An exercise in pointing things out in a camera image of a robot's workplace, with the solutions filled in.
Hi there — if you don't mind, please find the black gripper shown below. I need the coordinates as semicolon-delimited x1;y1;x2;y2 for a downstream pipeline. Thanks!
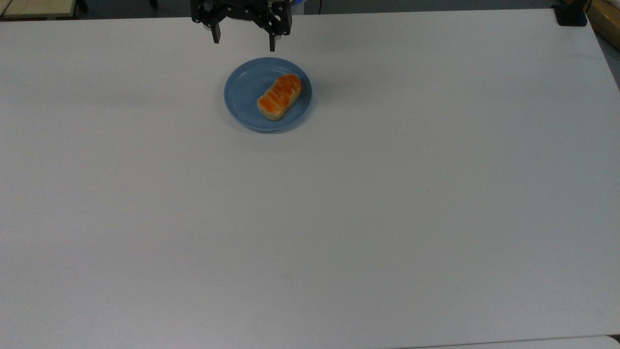
190;0;294;52

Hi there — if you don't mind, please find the orange glazed bread loaf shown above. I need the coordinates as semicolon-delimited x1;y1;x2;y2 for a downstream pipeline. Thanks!
257;73;302;121

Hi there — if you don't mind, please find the blue round plate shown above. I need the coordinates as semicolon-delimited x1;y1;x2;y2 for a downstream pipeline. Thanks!
223;57;313;133

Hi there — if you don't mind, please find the light wooden table top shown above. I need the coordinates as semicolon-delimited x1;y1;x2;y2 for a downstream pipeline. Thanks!
0;0;78;20

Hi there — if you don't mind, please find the light wooden furniture piece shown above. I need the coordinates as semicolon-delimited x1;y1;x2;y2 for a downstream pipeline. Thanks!
585;0;620;49

